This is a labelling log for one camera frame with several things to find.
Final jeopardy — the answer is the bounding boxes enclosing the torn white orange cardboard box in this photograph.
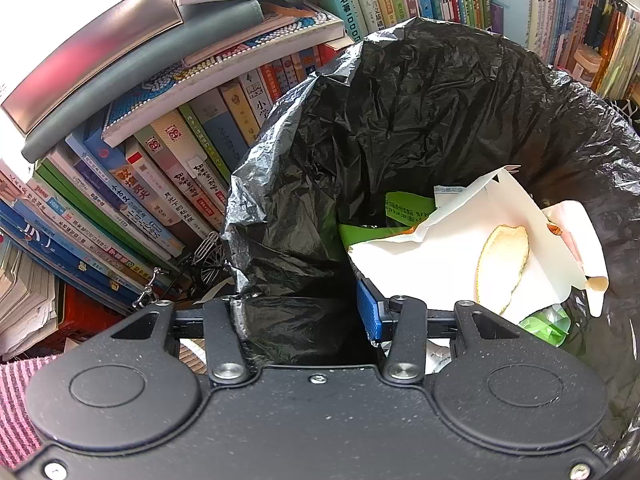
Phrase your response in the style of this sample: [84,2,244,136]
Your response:
[348,168,608,323]

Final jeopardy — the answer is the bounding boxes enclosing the green clear snack bag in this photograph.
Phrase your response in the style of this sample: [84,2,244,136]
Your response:
[338,191,570,347]

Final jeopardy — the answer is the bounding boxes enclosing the black trash bag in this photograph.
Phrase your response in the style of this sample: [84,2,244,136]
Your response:
[224,18,639,463]

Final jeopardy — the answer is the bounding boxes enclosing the left row of books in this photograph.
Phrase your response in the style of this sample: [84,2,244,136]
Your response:
[1,22,350,324]

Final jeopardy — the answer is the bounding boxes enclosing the stack of flat books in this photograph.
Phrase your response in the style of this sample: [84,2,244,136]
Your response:
[0,0,346,164]

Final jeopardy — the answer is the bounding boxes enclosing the thin picture books row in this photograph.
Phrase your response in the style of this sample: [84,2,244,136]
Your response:
[591,0,639,101]

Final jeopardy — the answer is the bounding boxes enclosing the small white plastic jar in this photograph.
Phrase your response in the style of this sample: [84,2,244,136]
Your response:
[572,44,602,88]

